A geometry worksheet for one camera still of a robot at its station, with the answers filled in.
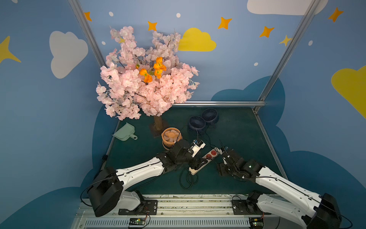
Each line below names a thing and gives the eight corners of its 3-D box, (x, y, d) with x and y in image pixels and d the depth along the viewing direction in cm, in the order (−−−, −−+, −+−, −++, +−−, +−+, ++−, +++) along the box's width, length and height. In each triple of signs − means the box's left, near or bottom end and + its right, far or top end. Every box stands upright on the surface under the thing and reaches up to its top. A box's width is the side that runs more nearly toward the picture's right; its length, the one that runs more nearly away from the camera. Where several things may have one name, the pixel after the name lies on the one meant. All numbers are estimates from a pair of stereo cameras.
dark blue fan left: (188, 134, 105) (189, 128, 98) (188, 122, 112) (188, 115, 106) (204, 134, 105) (206, 128, 98) (203, 122, 112) (204, 115, 106)
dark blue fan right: (202, 127, 109) (204, 120, 102) (201, 115, 117) (202, 107, 110) (216, 127, 109) (219, 120, 102) (214, 116, 117) (216, 108, 110)
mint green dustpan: (115, 136, 106) (113, 134, 103) (128, 125, 113) (127, 122, 110) (131, 148, 100) (129, 145, 97) (144, 135, 107) (143, 132, 104)
